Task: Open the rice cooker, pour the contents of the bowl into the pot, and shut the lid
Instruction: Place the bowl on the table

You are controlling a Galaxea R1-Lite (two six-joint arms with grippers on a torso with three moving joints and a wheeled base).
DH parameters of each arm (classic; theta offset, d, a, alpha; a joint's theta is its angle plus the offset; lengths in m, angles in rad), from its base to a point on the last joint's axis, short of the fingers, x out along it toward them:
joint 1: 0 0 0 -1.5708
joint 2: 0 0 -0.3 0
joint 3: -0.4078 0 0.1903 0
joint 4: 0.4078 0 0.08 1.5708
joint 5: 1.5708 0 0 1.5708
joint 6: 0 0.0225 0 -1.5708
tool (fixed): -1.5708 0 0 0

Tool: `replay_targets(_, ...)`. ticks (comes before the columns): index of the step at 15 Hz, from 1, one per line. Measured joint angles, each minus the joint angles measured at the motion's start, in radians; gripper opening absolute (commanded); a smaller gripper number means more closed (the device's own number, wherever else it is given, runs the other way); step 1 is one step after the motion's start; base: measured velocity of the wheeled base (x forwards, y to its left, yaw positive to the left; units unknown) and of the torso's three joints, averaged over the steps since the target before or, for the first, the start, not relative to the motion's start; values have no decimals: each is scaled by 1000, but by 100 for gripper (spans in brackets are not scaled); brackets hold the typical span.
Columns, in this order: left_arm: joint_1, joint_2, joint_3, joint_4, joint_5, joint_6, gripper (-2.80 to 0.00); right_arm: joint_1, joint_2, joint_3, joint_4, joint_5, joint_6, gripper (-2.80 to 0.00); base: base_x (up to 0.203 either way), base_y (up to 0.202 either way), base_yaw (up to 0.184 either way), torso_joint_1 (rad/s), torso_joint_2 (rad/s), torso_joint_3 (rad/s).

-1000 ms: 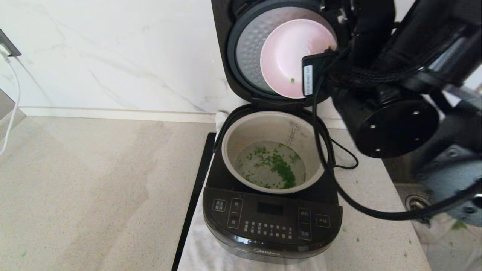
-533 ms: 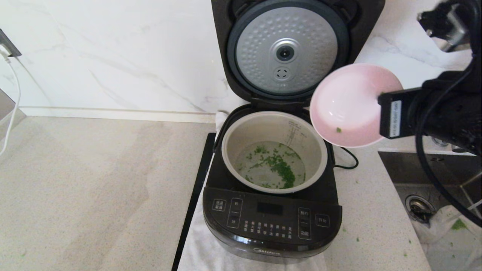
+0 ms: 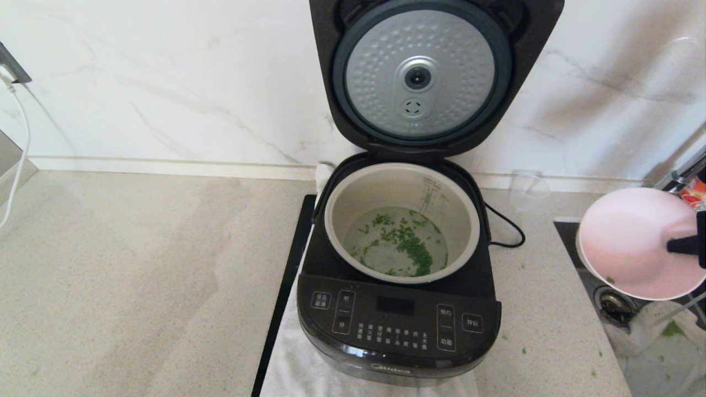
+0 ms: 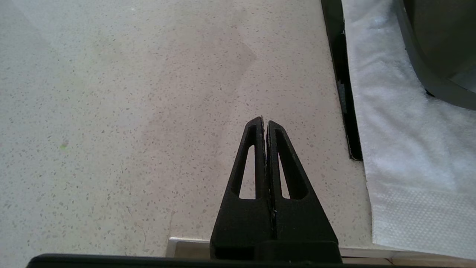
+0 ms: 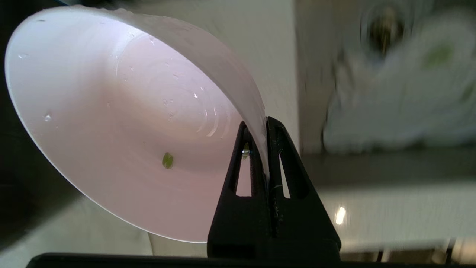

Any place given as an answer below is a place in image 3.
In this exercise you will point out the grey inner pot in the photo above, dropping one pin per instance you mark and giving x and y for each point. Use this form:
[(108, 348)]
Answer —
[(347, 204)]

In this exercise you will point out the steel sink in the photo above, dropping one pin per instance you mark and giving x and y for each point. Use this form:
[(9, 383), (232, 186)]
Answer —
[(568, 237)]

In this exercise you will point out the black rice cooker body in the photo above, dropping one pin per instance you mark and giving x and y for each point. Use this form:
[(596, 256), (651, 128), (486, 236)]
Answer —
[(397, 325)]

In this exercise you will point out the sink drain strainer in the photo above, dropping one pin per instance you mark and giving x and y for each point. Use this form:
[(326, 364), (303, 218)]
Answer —
[(609, 309)]

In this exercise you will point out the white cloth with green bits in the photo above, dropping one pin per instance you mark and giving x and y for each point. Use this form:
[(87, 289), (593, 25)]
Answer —
[(656, 358)]

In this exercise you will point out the black flat strip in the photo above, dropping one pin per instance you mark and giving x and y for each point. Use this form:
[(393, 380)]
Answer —
[(287, 275)]

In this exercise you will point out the red orange packet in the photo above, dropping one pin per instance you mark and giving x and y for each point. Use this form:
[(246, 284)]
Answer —
[(694, 194)]

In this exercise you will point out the clear measuring cup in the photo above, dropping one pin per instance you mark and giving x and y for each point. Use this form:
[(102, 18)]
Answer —
[(529, 190)]

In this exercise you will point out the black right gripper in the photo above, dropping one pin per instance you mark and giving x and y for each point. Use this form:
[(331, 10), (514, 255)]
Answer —
[(702, 237)]

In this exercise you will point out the pink bowl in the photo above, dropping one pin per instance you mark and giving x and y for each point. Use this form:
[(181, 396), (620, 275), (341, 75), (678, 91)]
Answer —
[(629, 248)]

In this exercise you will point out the black rice cooker lid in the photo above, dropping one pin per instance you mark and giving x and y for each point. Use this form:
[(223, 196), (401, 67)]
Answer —
[(380, 71)]

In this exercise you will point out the chopped green food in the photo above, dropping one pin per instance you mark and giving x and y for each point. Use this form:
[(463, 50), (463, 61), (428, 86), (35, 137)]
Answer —
[(402, 242)]

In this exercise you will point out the wall socket with plug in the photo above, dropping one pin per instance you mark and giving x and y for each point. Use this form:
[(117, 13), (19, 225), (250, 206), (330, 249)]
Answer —
[(12, 69)]

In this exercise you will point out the chrome faucet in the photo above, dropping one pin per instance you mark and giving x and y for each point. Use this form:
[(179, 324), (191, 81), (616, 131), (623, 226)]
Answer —
[(681, 171)]

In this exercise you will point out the white towel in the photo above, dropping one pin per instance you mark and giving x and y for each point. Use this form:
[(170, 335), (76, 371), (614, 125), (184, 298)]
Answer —
[(289, 364)]

